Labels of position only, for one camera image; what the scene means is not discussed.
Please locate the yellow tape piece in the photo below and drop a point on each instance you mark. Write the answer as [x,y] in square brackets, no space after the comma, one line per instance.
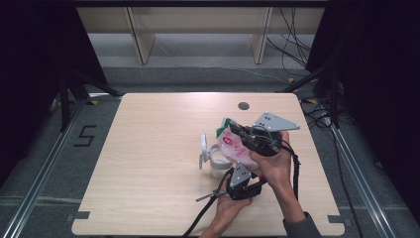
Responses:
[291,80]
[311,100]
[94,102]

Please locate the person's left hand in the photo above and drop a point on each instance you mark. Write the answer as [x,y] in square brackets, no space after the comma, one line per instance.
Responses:
[228,211]

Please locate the clear jar with grey lid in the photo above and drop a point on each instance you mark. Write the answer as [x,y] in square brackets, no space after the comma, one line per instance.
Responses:
[218,165]

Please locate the black metal stand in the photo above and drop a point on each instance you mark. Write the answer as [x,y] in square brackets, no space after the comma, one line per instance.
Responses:
[66,99]
[333,95]

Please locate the black curtain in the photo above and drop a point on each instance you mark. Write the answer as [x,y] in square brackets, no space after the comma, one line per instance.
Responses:
[29,66]
[379,82]

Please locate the person's right hand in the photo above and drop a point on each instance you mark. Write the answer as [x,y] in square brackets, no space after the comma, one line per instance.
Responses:
[275,167]

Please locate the pink and white plastic bag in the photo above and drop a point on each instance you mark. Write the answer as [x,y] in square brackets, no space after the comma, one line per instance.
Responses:
[232,147]

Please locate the grey table grommet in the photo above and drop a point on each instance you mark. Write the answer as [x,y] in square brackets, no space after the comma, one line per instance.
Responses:
[243,106]

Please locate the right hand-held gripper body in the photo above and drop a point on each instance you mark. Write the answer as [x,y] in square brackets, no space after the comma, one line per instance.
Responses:
[264,140]

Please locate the metal floor rail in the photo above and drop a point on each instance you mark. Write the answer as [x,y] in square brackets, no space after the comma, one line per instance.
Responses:
[39,175]
[360,178]

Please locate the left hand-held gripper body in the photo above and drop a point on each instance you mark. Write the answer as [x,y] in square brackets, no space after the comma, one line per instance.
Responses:
[239,177]

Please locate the light wooden shelf unit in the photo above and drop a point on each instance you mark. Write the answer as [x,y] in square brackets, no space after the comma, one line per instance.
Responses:
[198,20]

